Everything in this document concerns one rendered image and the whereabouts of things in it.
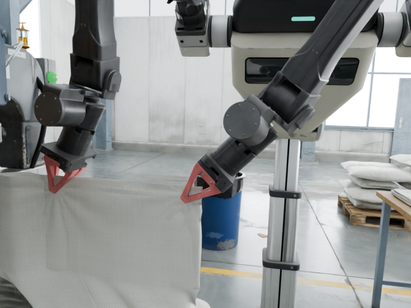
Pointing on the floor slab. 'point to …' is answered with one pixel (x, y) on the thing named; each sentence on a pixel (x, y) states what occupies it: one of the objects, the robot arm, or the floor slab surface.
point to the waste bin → (221, 216)
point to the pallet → (348, 209)
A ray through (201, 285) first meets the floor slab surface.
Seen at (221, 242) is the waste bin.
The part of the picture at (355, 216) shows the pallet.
